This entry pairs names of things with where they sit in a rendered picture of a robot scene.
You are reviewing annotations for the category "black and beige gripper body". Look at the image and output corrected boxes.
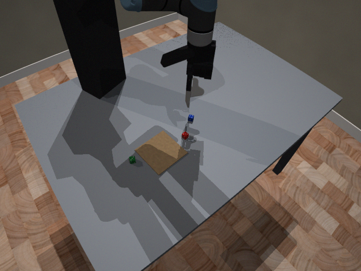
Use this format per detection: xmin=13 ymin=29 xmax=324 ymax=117
xmin=186 ymin=40 xmax=216 ymax=80

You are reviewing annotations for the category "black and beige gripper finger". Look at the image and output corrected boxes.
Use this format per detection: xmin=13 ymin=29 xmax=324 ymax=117
xmin=185 ymin=68 xmax=204 ymax=108

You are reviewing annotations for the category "red die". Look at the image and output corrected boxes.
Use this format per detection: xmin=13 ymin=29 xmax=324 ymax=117
xmin=182 ymin=132 xmax=189 ymax=140

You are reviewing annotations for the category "green die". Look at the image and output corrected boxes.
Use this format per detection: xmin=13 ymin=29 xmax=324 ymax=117
xmin=129 ymin=156 xmax=136 ymax=164

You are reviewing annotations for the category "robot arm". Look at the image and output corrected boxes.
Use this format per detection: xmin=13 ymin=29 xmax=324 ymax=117
xmin=120 ymin=0 xmax=217 ymax=68

